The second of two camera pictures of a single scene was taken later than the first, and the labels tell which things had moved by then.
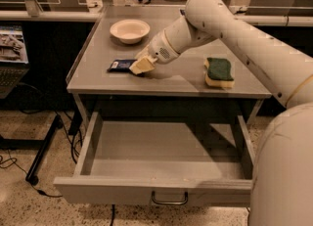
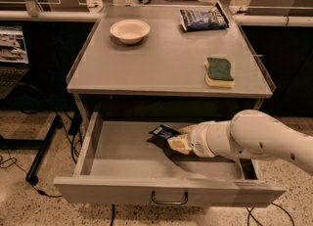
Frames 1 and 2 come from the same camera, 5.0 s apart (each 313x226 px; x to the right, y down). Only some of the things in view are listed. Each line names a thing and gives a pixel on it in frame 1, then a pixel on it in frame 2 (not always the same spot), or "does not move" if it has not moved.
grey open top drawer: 177,163 does not move
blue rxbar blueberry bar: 121,66 to 160,136
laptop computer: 14,60 does not move
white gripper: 158,49 to 198,139
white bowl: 130,30 does not move
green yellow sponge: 217,72 does not move
